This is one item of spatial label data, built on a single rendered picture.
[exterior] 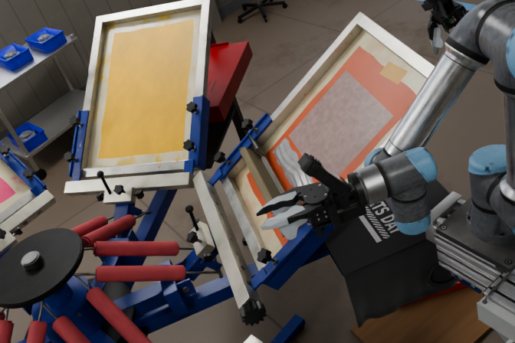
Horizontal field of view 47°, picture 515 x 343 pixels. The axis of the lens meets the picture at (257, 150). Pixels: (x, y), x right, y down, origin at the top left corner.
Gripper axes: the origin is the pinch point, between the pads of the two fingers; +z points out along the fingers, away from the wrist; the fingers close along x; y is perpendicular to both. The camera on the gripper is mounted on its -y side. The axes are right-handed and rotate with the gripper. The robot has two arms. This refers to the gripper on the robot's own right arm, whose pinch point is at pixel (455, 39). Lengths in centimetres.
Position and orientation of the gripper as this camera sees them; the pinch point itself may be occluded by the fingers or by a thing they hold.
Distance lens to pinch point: 198.2
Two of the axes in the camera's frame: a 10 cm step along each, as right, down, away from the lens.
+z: 5.3, 6.3, 5.7
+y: 2.8, 5.0, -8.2
